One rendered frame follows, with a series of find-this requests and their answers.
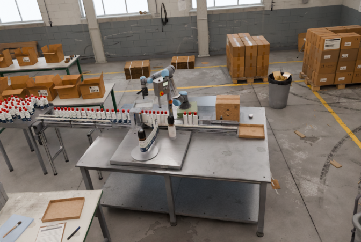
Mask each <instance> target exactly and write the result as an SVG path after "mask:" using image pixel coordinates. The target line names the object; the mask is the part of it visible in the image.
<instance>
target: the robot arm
mask: <svg viewBox="0 0 361 242"><path fill-rule="evenodd" d="M174 72H175V67H174V66H173V65H170V66H168V67H166V68H165V69H163V70H161V71H159V72H157V73H154V74H152V75H151V76H150V77H148V78H146V77H145V76H142V77H140V82H141V88H142V90H141V91H139V92H137V95H139V94H140V93H141V92H142V95H143V101H144V102H145V100H147V99H148V98H147V97H146V96H148V95H149V94H148V87H147V86H146V83H148V84H150V83H152V82H153V80H155V79H157V78H159V77H161V76H162V77H165V76H169V82H170V90H171V93H172V95H173V97H172V98H173V102H172V103H173V104H174V105H175V106H179V107H180V108H181V109H186V108H189V107H190V103H189V101H188V97H187V92H186V91H180V92H179V93H178V91H177V88H176V85H175V82H174V80H173V73H174Z"/></svg>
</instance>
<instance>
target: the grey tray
mask: <svg viewBox="0 0 361 242"><path fill-rule="evenodd" d="M153 104H154V100H145V102H144V101H143V100H135V101H134V105H133V108H142V109H141V110H152V109H153Z"/></svg>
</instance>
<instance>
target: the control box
mask: <svg viewBox="0 0 361 242"><path fill-rule="evenodd" d="M163 78H164V77H162V78H160V82H159V81H158V80H159V79H157V80H155V81H153V86H154V93H155V95H156V96H158V97H161V96H162V95H161V93H162V92H163V93H164V95H165V94H167V93H169V88H168V89H166V90H163V88H164V87H166V86H168V85H169V83H168V85H166V86H164V87H163V82H165V81H168V79H167V78H166V79H165V80H163Z"/></svg>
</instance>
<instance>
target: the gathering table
mask: <svg viewBox="0 0 361 242"><path fill-rule="evenodd" d="M53 108H54V104H53V103H49V108H46V107H45V109H44V110H41V108H38V107H36V108H35V112H34V115H33V116H30V117H31V120H32V121H31V122H28V121H26V122H23V121H22V119H20V120H19V119H18V117H16V119H15V120H13V121H14V123H9V122H7V123H0V127H1V128H20V129H23V132H24V134H25V137H26V139H27V142H28V145H29V147H30V149H31V152H33V151H34V150H35V152H36V154H37V157H38V160H39V163H40V165H41V168H42V170H43V173H44V175H46V174H48V172H47V170H46V167H45V164H44V161H43V159H42V156H41V154H40V151H39V148H38V146H37V143H36V141H35V138H34V135H33V133H32V130H31V127H32V124H34V123H35V121H36V120H37V119H36V117H40V118H43V116H39V114H40V115H46V114H48V113H49V112H50V114H51V115H54V114H53V111H52V109H53ZM33 147H34V148H33ZM0 151H1V153H2V155H3V157H4V159H5V162H6V164H7V166H8V168H9V169H10V172H12V171H13V168H12V165H11V163H10V161H9V159H8V156H7V154H6V152H5V150H4V147H3V145H2V142H1V140H0Z"/></svg>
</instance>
